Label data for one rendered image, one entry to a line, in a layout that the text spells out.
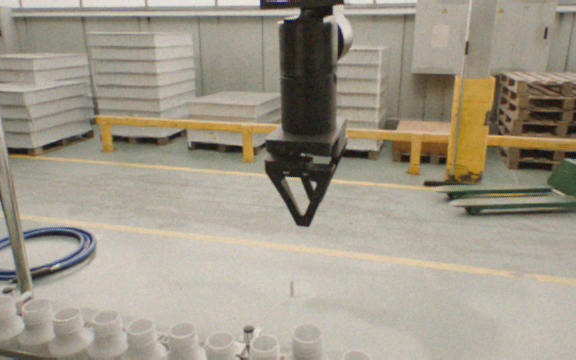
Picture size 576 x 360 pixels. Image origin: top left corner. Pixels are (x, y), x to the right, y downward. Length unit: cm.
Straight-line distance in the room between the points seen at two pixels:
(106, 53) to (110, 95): 57
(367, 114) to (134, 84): 319
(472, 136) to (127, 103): 453
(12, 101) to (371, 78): 443
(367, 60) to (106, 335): 531
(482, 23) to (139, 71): 430
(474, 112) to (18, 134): 543
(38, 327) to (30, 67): 720
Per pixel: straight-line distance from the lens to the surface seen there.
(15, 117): 691
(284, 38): 46
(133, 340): 69
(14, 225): 150
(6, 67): 820
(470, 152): 508
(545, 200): 474
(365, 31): 753
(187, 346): 67
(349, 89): 587
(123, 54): 695
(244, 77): 802
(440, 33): 716
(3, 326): 83
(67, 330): 75
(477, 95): 498
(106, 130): 671
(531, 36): 730
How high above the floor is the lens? 155
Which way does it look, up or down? 18 degrees down
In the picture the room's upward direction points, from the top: straight up
